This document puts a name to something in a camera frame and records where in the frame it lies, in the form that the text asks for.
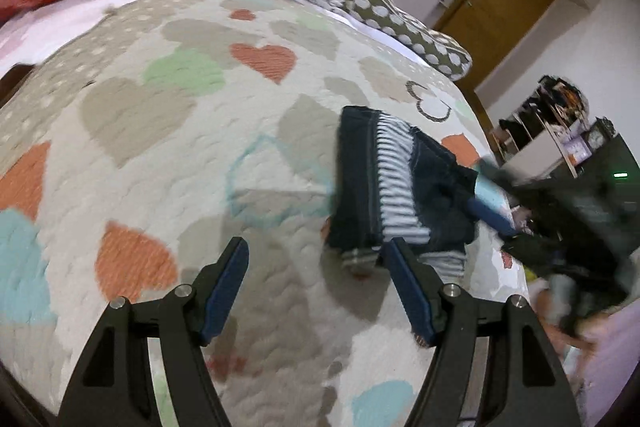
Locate cluttered shoe rack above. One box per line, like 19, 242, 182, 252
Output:
492, 74, 591, 164

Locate dark mantel clock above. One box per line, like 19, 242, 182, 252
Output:
585, 117, 615, 153

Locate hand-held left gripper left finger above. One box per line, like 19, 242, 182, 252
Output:
57, 236, 250, 427

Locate wooden door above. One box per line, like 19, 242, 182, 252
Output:
434, 0, 559, 90

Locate heart patterned quilt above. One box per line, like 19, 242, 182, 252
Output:
0, 0, 532, 427

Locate black television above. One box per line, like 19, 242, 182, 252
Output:
570, 134, 640, 188

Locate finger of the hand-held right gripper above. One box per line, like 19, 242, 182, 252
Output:
467, 196, 521, 238

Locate white television cabinet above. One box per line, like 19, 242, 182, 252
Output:
500, 127, 577, 180

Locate olive polka dot bolster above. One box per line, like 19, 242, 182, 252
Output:
344, 0, 474, 80

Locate navy pants with striped trim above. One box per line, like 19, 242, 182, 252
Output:
325, 105, 481, 281

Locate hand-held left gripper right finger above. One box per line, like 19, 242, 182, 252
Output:
382, 237, 584, 427

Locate person's purple clothing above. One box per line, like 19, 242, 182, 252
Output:
575, 307, 640, 427

